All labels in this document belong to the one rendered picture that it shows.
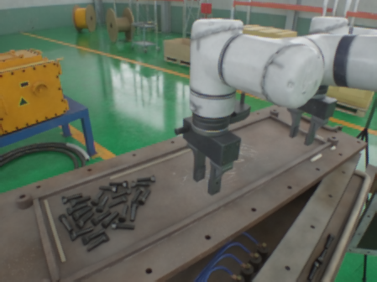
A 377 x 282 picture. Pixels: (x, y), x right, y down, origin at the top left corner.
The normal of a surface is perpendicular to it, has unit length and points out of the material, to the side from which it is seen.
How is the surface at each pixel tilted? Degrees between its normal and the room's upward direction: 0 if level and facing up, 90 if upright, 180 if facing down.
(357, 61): 80
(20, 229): 0
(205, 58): 87
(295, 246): 0
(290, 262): 0
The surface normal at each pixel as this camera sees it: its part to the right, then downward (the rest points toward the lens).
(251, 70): -0.77, 0.29
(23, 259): 0.02, -0.87
